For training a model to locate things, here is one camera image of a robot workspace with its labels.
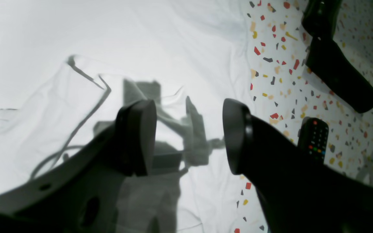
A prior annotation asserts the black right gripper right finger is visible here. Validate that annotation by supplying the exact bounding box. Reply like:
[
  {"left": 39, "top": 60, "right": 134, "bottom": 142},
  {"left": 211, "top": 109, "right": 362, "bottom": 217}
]
[{"left": 222, "top": 99, "right": 373, "bottom": 233}]

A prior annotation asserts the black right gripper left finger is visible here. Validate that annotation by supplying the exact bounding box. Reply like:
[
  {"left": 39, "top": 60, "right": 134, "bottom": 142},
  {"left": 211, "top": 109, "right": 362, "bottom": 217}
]
[{"left": 0, "top": 99, "right": 157, "bottom": 233}]

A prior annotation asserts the white T-shirt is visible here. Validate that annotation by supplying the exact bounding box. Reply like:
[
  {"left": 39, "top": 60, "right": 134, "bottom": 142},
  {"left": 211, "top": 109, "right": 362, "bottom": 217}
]
[{"left": 0, "top": 0, "right": 262, "bottom": 233}]

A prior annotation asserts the black TV remote control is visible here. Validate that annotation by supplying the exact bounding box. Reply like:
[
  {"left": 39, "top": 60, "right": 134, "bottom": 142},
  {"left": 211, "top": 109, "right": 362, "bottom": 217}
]
[{"left": 297, "top": 117, "right": 329, "bottom": 164}]

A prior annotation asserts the terrazzo patterned table cloth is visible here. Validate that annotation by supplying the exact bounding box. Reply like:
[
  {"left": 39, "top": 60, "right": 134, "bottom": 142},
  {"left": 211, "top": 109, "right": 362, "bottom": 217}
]
[{"left": 233, "top": 0, "right": 373, "bottom": 233}]

